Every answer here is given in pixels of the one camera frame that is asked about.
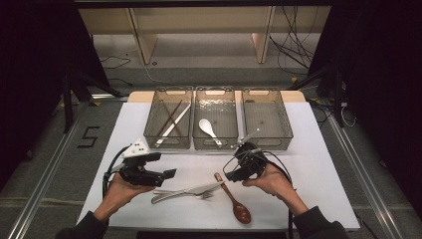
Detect person's left hand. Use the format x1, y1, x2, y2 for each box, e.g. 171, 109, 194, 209
105, 173, 157, 213

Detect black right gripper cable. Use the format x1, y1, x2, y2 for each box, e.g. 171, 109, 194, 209
222, 149, 296, 239

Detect person's right hand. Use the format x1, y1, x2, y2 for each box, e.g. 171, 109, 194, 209
242, 162, 297, 202

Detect brown wooden spoon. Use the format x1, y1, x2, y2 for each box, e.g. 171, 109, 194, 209
213, 172, 252, 225

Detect white table cover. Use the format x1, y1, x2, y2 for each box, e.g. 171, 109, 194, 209
77, 101, 361, 232

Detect long aluminium floor rail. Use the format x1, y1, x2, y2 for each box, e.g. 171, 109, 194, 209
326, 113, 404, 239
6, 109, 88, 239

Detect white floor cable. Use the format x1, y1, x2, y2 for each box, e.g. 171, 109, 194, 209
142, 63, 174, 86

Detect short aluminium rail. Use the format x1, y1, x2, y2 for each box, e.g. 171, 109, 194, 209
91, 94, 129, 103

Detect dark curtain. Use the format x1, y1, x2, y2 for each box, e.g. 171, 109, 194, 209
308, 0, 422, 213
0, 0, 111, 192

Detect black metal stand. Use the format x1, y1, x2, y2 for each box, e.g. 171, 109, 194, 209
61, 66, 124, 133
288, 63, 346, 129

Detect thin black floor cable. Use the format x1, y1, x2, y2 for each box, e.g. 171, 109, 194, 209
100, 54, 132, 71

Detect bundle of black floor cables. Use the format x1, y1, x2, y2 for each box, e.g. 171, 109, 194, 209
269, 5, 320, 76

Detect metal fork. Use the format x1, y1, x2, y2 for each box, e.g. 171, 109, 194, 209
152, 189, 215, 201

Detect transparent grey plastic basket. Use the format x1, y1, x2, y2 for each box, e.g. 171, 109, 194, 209
192, 86, 240, 151
143, 87, 194, 149
241, 87, 295, 151

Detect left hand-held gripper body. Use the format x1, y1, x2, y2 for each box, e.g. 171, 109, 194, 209
118, 138, 165, 187

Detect light wooden shelf unit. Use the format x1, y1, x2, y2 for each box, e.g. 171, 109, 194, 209
79, 5, 332, 66

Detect thin white looped cable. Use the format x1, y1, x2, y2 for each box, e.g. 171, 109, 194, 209
339, 102, 358, 128

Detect silver forks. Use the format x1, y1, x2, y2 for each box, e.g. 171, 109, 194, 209
150, 182, 223, 205

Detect white ceramic spoon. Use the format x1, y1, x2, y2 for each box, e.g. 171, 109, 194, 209
198, 118, 224, 148

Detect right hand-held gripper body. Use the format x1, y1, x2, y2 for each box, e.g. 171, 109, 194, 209
231, 128, 268, 180

